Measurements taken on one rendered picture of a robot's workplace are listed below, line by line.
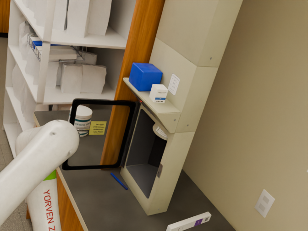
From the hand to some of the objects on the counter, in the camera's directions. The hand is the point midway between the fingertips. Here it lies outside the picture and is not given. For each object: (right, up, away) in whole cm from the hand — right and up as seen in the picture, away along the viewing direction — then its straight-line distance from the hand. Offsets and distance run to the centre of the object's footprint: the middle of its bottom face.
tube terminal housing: (-3, +10, +59) cm, 60 cm away
